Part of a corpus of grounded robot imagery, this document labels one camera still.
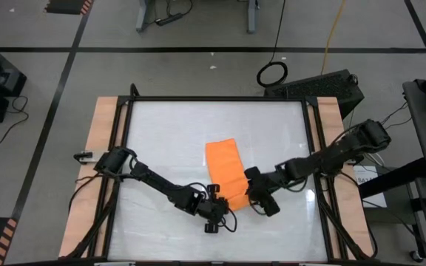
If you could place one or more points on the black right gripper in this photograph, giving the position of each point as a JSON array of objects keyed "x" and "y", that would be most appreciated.
[{"x": 263, "y": 186}]

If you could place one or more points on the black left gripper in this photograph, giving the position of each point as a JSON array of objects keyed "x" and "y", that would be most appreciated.
[{"x": 211, "y": 208}]

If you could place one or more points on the orange microfibre towel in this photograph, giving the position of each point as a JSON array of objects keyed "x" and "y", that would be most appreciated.
[{"x": 226, "y": 170}]

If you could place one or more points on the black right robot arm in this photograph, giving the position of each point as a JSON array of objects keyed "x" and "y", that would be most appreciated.
[{"x": 338, "y": 151}]

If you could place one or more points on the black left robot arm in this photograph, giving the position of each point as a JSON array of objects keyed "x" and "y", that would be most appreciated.
[{"x": 157, "y": 183}]

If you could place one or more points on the light wooden board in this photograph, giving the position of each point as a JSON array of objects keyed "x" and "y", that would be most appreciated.
[
  {"x": 331, "y": 114},
  {"x": 100, "y": 122}
]

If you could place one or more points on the white paper sheet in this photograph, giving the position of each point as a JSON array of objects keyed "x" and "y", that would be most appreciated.
[{"x": 374, "y": 192}]

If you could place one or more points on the black computer tower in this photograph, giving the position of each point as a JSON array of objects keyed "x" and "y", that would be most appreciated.
[{"x": 320, "y": 86}]

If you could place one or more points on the black desk beam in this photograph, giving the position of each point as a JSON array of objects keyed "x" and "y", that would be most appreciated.
[{"x": 394, "y": 179}]

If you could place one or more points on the grey desk leg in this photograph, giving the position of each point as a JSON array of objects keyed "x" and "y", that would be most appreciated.
[
  {"x": 251, "y": 18},
  {"x": 142, "y": 18}
]

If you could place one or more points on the black power strip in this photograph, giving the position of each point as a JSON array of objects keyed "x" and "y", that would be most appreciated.
[{"x": 168, "y": 19}]

